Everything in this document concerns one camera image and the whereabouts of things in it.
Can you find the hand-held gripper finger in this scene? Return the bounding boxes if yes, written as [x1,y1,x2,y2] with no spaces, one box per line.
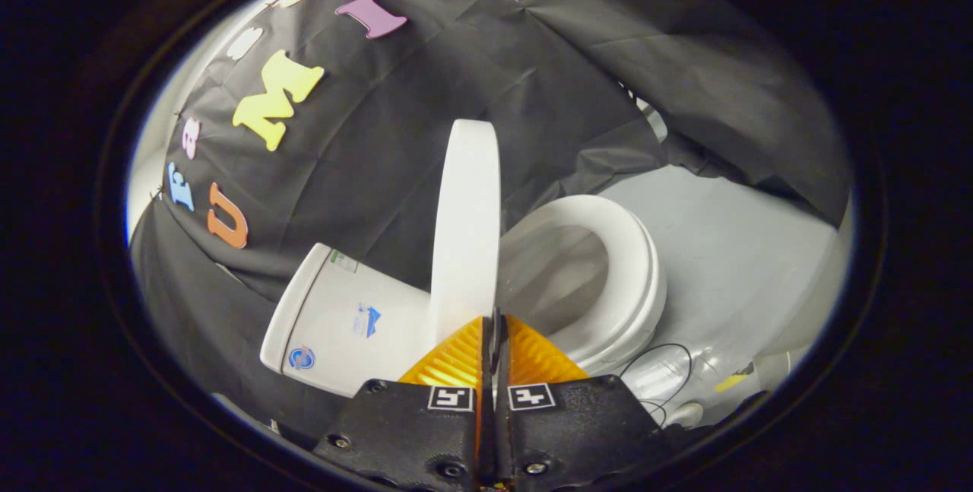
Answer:
[312,316,496,491]
[496,313,685,491]

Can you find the white toilet lid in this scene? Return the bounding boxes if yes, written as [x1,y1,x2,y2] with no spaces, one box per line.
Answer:
[429,119,502,348]

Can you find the white ceramic toilet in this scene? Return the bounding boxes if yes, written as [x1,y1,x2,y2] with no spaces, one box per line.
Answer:
[260,203,668,398]

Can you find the white toilet tank cover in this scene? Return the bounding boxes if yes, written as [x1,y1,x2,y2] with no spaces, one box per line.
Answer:
[260,243,335,375]

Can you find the black backdrop cloth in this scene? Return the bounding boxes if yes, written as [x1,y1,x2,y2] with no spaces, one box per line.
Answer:
[129,0,852,440]

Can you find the black cable loop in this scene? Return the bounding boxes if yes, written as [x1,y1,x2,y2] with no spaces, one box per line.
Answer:
[620,342,694,426]

